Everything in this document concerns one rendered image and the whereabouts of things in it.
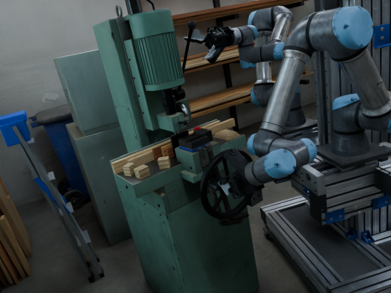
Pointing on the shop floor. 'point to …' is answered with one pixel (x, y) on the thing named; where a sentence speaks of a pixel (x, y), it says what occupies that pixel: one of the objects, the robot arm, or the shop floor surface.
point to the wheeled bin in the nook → (63, 152)
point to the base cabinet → (192, 247)
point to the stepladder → (49, 188)
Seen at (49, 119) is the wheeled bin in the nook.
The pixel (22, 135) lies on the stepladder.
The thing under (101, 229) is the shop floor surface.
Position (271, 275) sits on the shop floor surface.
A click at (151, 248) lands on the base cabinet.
